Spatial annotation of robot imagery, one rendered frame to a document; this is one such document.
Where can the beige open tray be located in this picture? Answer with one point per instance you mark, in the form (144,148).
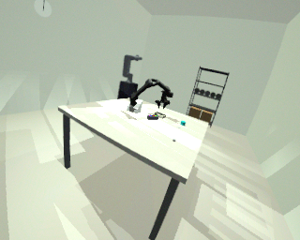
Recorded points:
(161,115)

